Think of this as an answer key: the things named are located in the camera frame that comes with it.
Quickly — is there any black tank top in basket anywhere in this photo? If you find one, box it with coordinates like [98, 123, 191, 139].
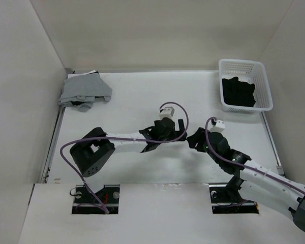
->
[222, 77, 256, 107]

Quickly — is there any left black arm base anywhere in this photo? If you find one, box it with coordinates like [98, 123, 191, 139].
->
[70, 184, 120, 215]

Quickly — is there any white plastic basket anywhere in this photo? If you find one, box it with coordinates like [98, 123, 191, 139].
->
[219, 59, 273, 114]

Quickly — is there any folded white tank top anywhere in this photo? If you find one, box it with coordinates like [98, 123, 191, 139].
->
[67, 70, 99, 79]

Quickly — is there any folded black tank top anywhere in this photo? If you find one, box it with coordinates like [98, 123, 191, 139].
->
[71, 97, 105, 106]

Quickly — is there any folded grey tank top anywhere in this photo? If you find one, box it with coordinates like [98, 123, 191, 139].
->
[76, 103, 92, 112]

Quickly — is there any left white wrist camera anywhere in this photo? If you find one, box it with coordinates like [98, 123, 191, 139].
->
[159, 106, 175, 120]

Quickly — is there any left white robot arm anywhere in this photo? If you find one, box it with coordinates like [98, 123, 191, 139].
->
[69, 118, 188, 177]

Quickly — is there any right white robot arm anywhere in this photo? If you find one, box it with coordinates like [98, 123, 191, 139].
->
[187, 128, 305, 232]

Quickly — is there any grey tank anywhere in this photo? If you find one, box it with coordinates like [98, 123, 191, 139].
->
[58, 73, 112, 106]
[76, 103, 92, 112]

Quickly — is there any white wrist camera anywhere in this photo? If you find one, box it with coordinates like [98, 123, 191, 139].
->
[159, 106, 175, 120]
[209, 119, 225, 133]

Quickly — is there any silver table rail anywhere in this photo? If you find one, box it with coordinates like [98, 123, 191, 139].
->
[42, 68, 73, 184]

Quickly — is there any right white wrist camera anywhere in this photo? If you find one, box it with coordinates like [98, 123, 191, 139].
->
[209, 119, 225, 133]

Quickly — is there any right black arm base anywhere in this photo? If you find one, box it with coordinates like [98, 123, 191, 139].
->
[209, 176, 259, 214]

